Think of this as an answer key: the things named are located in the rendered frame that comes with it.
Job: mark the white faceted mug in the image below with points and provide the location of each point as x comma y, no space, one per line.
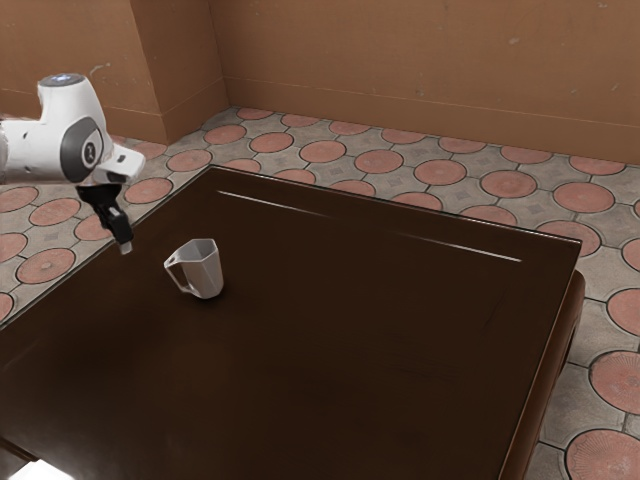
200,270

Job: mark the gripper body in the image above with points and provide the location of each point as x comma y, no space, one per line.
101,196

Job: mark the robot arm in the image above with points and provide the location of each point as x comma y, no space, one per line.
47,140

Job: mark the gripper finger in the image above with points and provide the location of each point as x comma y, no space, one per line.
120,229

